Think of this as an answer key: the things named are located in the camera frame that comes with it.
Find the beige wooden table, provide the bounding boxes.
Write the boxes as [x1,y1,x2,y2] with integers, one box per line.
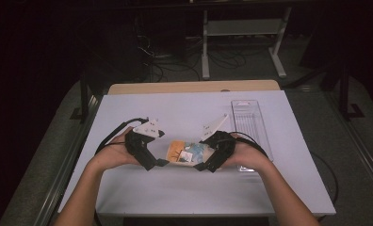
[107,79,282,96]

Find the black metal stand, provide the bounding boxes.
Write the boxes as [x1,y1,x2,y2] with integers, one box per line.
[337,62,366,121]
[70,73,94,124]

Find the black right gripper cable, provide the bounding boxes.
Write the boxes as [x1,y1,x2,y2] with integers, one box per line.
[229,130,339,222]

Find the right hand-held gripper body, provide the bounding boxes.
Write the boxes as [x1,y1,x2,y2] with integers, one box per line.
[200,113,238,173]

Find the small snack packet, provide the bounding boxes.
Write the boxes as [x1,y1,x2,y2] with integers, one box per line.
[165,139,216,168]

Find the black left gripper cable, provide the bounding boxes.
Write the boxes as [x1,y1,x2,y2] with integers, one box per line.
[93,117,150,226]

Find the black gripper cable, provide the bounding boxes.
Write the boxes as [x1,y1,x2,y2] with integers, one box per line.
[93,117,150,226]
[229,130,339,222]

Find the black floor cables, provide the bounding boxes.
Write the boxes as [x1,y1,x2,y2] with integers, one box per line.
[134,18,259,83]

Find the white metal stand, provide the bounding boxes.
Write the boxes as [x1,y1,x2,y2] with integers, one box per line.
[201,7,293,80]

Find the clear plastic box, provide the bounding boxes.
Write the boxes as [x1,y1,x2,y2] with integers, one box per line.
[230,99,274,173]

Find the person's left hand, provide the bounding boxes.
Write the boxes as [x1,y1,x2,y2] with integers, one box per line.
[86,126,142,173]

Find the person's right hand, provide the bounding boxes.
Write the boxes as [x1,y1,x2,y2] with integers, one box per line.
[222,132,271,173]

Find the aluminium rail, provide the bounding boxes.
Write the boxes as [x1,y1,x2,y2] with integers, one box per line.
[325,90,373,203]
[33,93,105,226]

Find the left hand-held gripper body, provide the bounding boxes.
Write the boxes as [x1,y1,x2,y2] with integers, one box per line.
[124,118,166,172]

